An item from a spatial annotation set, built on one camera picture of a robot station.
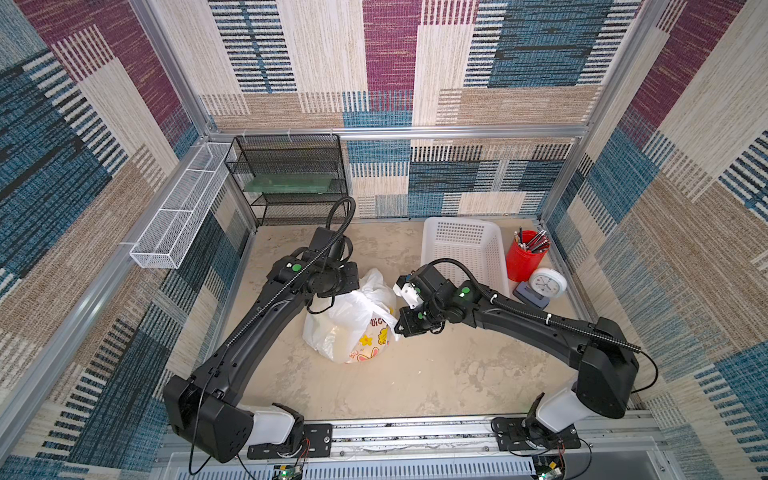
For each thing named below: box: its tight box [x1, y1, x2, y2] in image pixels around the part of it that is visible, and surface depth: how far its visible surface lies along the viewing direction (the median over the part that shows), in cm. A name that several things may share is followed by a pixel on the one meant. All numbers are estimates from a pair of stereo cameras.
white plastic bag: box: [303, 268, 400, 364], surface depth 82 cm
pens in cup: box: [513, 226, 551, 253], surface depth 98 cm
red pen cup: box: [506, 230, 550, 283], surface depth 99 cm
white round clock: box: [529, 268, 568, 297], surface depth 98 cm
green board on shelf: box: [245, 174, 337, 194], surface depth 102 cm
